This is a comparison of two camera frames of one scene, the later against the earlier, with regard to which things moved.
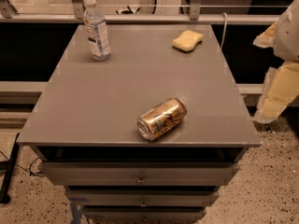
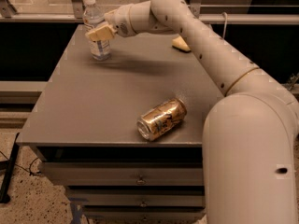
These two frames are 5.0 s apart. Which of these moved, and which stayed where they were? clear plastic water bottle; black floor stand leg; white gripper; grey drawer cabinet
Moved: white gripper
Stayed: black floor stand leg; grey drawer cabinet; clear plastic water bottle
